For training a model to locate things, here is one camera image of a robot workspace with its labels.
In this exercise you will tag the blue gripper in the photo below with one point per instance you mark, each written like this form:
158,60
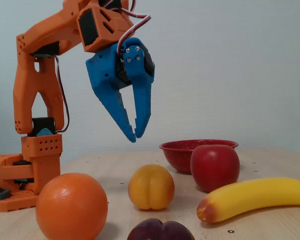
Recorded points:
103,72

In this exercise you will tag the dark purple plum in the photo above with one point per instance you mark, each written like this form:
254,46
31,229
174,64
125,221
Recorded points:
160,231

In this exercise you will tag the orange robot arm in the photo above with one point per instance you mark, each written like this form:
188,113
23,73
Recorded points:
27,87

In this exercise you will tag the orange robot base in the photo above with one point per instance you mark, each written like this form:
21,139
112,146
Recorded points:
7,170

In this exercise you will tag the red speckled bowl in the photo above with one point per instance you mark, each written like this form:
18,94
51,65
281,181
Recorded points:
175,157

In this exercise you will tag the yellow peach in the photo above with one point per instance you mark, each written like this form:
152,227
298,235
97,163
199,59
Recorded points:
151,187

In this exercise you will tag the red apple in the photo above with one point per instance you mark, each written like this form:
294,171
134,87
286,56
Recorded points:
215,167

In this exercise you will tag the orange fruit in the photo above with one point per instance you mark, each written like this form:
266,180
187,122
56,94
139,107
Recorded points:
71,206

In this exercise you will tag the yellow banana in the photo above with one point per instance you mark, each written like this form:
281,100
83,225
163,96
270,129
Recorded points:
252,195

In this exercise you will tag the dark grey table clamp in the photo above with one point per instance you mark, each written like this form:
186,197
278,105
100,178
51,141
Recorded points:
1,195

